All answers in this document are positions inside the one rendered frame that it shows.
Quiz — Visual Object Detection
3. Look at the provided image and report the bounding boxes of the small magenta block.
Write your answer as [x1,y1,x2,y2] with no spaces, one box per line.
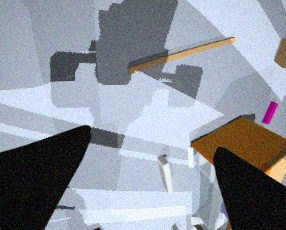
[261,101,279,125]

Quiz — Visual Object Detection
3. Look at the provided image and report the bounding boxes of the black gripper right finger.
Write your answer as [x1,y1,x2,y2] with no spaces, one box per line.
[213,147,286,230]

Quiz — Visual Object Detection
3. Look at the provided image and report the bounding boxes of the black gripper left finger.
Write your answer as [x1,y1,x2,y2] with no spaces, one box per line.
[0,125,92,230]

